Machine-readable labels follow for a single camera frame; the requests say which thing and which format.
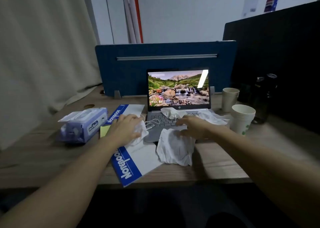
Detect beige curtain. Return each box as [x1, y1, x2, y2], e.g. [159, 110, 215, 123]
[0, 0, 102, 151]

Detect person's left hand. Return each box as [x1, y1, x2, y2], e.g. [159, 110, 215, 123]
[106, 114, 144, 148]

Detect purple wet wipes pack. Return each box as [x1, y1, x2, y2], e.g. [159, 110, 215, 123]
[57, 107, 108, 144]

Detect silver laptop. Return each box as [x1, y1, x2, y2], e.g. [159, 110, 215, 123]
[144, 68, 212, 143]

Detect dark translucent water bottle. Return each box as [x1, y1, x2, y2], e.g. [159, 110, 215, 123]
[251, 73, 278, 125]

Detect white paper cup stack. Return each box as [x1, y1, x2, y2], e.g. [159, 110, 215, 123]
[229, 104, 256, 136]
[221, 87, 240, 113]

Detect person's right forearm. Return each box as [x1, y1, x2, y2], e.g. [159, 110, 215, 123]
[205, 125, 320, 228]

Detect yellow sticky note pad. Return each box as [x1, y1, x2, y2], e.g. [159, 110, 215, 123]
[100, 124, 112, 138]

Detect large white tissue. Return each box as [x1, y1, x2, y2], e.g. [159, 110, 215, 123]
[156, 128, 196, 167]

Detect person's right hand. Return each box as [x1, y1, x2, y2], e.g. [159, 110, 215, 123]
[175, 115, 213, 140]

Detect white wired earphones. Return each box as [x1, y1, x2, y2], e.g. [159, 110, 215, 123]
[144, 118, 161, 130]

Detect person's left forearm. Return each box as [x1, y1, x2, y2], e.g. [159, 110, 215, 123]
[0, 135, 118, 228]

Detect white rolled tube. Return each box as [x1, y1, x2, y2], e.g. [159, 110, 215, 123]
[128, 0, 142, 44]
[122, 0, 137, 44]

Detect blue and white notebook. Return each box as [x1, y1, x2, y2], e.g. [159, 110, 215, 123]
[104, 104, 145, 126]
[110, 135, 164, 188]

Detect black partition panel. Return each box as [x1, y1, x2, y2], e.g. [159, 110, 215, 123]
[222, 0, 320, 133]

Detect blue desk divider panel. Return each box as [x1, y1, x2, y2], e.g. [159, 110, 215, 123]
[95, 40, 237, 98]

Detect red rolled tube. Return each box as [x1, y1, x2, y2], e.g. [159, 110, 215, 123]
[134, 0, 144, 44]

